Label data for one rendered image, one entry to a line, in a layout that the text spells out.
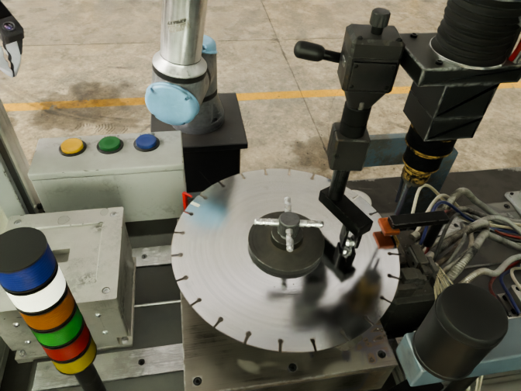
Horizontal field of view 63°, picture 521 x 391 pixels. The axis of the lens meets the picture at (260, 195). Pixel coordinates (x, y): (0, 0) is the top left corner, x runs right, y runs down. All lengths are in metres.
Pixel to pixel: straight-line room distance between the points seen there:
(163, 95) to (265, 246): 0.46
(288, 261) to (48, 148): 0.54
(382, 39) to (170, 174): 0.51
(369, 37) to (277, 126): 2.02
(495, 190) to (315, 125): 1.51
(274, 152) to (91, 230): 1.65
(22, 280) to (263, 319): 0.29
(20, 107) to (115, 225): 2.15
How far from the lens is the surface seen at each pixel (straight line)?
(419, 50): 0.50
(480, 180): 1.19
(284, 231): 0.59
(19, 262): 0.38
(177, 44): 0.91
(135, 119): 2.56
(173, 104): 0.95
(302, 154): 2.30
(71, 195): 0.90
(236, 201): 0.68
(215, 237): 0.63
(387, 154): 0.81
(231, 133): 1.16
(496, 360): 0.50
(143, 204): 0.91
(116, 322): 0.71
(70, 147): 0.90
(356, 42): 0.47
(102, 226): 0.74
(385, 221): 0.67
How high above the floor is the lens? 1.44
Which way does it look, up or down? 45 degrees down
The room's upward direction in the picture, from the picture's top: 4 degrees clockwise
